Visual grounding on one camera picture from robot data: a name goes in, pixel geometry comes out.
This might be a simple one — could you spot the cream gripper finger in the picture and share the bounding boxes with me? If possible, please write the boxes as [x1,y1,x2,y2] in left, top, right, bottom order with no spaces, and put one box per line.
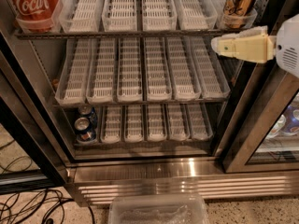
[221,26,268,39]
[211,35,267,63]

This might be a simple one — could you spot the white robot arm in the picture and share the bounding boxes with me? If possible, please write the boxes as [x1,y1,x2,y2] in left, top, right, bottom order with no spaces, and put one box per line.
[211,14,299,77]

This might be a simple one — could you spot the shelf tray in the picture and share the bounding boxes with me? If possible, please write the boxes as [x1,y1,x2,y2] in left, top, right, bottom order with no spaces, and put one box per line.
[186,104,213,141]
[174,0,218,30]
[100,106,121,144]
[124,105,144,143]
[166,37,201,101]
[59,0,104,33]
[86,38,116,104]
[147,105,166,142]
[166,104,190,141]
[55,39,92,105]
[211,0,257,30]
[117,38,143,102]
[190,37,230,99]
[144,37,172,101]
[102,0,137,32]
[142,0,178,31]

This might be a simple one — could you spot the blue can behind glass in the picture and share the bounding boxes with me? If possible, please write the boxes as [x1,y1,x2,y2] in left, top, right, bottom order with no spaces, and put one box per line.
[281,105,299,136]

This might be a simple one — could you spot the white can behind glass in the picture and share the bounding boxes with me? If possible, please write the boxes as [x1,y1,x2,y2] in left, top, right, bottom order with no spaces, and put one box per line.
[266,115,286,139]

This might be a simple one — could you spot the glass fridge door right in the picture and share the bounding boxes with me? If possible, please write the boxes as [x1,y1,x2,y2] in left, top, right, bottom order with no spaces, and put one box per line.
[215,62,299,173]

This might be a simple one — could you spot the stainless steel fridge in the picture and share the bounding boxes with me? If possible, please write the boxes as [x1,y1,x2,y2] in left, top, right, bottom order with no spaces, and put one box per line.
[0,0,299,206]

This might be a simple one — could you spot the blue Pepsi can rear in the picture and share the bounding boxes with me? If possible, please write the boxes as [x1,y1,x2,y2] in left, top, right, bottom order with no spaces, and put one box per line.
[78,106,97,127]

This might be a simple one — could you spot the blue pepsi can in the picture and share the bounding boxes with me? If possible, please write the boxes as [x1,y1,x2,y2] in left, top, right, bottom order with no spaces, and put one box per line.
[78,106,97,127]
[74,118,96,142]

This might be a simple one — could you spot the blue Pepsi can front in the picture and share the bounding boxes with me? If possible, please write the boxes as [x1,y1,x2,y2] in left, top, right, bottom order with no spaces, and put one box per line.
[74,118,96,142]

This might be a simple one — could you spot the red Coca-Cola can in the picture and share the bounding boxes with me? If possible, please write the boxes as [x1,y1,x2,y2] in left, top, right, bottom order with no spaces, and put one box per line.
[4,0,61,34]

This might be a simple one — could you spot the open fridge door left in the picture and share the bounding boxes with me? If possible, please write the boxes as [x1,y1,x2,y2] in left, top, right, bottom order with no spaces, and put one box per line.
[0,36,66,194]

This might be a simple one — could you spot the clear plastic bin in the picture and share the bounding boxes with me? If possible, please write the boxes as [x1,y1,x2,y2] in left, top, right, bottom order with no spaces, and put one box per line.
[108,193,210,224]

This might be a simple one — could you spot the clear tray under cola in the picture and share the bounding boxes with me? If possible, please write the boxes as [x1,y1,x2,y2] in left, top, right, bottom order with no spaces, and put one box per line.
[16,0,64,33]

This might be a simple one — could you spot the black floor cables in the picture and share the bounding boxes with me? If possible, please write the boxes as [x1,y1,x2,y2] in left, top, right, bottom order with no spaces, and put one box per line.
[0,138,96,224]

